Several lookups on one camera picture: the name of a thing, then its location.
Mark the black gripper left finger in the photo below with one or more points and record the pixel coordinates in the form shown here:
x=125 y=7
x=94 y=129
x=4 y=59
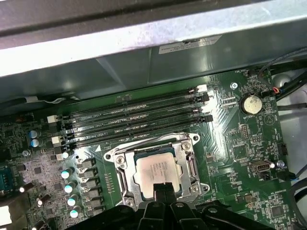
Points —
x=158 y=194

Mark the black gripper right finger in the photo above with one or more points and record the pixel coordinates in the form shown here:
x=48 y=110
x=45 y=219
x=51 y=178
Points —
x=169 y=194

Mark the silver CPU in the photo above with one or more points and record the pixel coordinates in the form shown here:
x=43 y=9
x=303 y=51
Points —
x=156 y=170

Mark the metal locking lever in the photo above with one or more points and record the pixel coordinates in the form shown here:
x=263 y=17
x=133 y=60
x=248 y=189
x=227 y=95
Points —
x=120 y=182
x=190 y=167

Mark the metal socket cover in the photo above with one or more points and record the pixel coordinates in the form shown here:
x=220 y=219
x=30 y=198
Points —
x=130 y=167

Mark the RAM slot white latches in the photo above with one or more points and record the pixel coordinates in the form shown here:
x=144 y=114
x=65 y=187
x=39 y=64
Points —
x=144 y=103
x=144 y=123

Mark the green motherboard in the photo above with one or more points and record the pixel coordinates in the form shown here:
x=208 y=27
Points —
x=227 y=143

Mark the silver-top capacitor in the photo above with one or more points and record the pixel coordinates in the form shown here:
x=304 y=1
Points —
x=69 y=188
x=65 y=154
x=72 y=201
x=74 y=213
x=66 y=173

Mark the silver internal USB port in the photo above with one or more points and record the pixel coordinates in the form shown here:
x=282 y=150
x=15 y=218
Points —
x=260 y=167

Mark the round coin battery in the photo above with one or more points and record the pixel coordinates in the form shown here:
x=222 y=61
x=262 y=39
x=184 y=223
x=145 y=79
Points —
x=250 y=104

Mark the silver board screw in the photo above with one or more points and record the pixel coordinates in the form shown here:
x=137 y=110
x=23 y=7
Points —
x=233 y=85

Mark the blue capacitor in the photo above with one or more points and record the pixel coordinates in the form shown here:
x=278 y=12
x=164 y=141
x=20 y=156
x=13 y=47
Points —
x=36 y=133
x=36 y=143

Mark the white label sticker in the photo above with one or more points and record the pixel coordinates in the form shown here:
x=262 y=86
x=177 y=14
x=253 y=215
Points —
x=187 y=45

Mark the blue port connector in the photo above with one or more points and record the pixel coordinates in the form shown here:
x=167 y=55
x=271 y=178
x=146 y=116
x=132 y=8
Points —
x=3 y=178

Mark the black PC case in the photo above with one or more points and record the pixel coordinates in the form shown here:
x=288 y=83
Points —
x=72 y=48

